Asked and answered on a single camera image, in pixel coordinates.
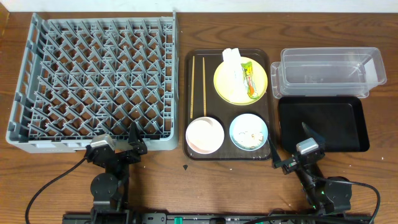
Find black rectangular tray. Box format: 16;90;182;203
278;96;370;153

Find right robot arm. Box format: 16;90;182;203
268;123;352;215

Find green orange snack wrapper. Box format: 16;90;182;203
241;62;259;100

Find white pink bowl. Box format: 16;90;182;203
185;117;224;154

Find light blue bowl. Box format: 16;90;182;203
229;113;269;151

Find clear plastic bin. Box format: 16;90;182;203
271;47;387;98

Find grey plastic dish rack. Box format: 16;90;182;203
6;14;179;153

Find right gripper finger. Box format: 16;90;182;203
302;122;325;146
267;136;281;169

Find rice food scraps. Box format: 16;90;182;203
235;131;264;149

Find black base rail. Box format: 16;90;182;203
62;213;370;224

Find wooden chopstick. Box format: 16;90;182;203
190;56;195;119
202;57;207;117

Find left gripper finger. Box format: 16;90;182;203
113;139;133;151
127;123;147;154

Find dark brown serving tray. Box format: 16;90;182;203
183;49;277;161

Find yellow round plate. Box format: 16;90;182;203
213;56;268;106

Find white napkin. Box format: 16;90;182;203
222;48;245;97

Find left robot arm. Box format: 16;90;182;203
84;123;147;223

